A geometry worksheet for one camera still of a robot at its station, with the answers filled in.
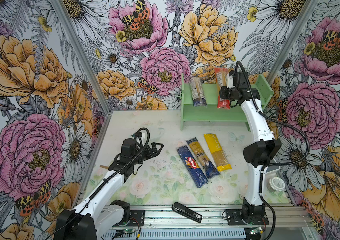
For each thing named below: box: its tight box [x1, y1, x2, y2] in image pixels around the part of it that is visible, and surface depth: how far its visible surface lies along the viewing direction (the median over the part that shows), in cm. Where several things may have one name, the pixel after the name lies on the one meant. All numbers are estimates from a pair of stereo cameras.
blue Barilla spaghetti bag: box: [176, 145, 209, 189], surface depth 89 cm
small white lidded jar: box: [266, 176, 286, 193], surface depth 80 cm
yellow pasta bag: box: [204, 133, 232, 172], surface depth 96 cm
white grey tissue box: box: [264, 165, 281, 176], surface depth 87 cm
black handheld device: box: [171, 201, 203, 223], surface depth 74 cm
